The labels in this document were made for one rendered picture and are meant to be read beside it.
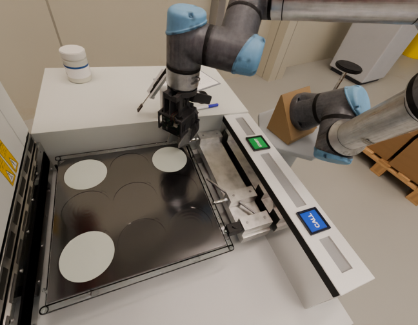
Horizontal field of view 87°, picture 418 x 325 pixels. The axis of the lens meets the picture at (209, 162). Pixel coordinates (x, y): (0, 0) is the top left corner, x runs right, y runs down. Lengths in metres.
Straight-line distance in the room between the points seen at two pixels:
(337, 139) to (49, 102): 0.85
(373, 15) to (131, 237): 0.62
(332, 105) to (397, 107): 0.31
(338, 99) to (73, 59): 0.84
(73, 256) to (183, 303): 0.25
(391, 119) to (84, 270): 0.68
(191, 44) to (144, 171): 0.34
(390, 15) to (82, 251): 0.71
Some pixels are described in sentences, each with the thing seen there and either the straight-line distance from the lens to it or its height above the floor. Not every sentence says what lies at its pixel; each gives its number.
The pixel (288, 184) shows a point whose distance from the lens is 0.60.
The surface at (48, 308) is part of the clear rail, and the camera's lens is 0.52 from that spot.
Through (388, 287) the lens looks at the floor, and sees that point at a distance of 1.96.
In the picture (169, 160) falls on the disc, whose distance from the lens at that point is 0.65.
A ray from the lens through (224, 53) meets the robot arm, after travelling 0.46.
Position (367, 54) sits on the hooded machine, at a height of 0.43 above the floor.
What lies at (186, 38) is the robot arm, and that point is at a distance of 0.47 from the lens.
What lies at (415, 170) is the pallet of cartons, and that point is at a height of 0.23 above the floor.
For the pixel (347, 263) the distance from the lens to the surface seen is 0.56.
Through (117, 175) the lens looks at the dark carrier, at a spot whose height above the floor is 0.90.
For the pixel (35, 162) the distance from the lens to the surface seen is 0.66.
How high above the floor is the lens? 1.38
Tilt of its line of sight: 47 degrees down
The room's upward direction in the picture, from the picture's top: 12 degrees clockwise
